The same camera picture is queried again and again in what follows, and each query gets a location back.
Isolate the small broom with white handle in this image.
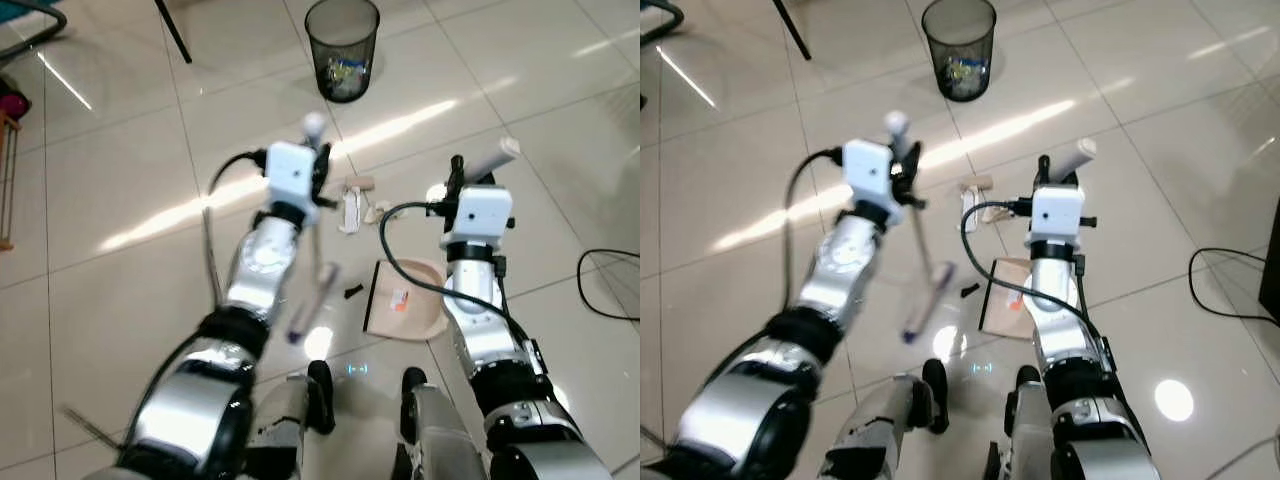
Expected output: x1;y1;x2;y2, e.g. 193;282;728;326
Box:
885;110;959;347
285;112;343;347

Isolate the beige dustpan with handle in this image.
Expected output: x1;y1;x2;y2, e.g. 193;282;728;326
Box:
362;137;522;344
978;138;1099;337

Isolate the crumpled rubbish in bin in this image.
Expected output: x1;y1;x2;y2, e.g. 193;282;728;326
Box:
322;57;374;102
945;57;992;100

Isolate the black mesh waste bin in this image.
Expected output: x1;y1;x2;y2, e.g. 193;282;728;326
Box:
304;0;382;105
921;0;999;104

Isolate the black slanted chair leg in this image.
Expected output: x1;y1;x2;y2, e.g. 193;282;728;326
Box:
154;0;194;65
771;0;814;62

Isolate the dark furniture edge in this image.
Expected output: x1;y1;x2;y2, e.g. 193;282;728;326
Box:
1261;194;1280;327

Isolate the robot left leg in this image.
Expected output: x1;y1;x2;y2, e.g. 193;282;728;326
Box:
244;359;337;480
820;357;950;480

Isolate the robot leg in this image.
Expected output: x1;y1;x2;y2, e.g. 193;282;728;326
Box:
820;357;950;480
984;364;1077;480
397;367;497;480
244;359;337;480

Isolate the robot right leg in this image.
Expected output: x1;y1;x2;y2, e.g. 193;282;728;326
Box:
984;364;1077;480
397;367;497;480

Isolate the dark curved chair base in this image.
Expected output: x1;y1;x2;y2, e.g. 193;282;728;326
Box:
640;0;687;47
0;0;69;64

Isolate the wooden rack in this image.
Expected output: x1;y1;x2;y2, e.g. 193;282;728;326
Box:
0;108;24;252

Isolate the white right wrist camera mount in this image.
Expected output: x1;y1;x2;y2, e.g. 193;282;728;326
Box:
1029;185;1087;247
442;185;515;247

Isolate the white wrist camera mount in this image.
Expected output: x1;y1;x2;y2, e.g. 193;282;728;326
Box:
266;141;320;207
1029;185;1087;247
842;139;895;207
442;185;515;247

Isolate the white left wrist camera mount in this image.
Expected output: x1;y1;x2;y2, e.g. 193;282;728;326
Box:
842;139;895;207
266;141;320;207

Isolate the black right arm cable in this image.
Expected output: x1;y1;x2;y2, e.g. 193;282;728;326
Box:
960;197;1113;363
378;200;537;373

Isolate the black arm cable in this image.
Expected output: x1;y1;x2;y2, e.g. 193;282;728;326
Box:
378;200;537;373
782;147;847;293
203;149;270;307
960;197;1113;363

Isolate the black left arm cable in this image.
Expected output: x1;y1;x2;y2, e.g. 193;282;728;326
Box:
203;149;270;307
782;147;847;293

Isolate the black floor cable loop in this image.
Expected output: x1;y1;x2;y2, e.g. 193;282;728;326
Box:
1187;247;1280;327
577;249;641;322

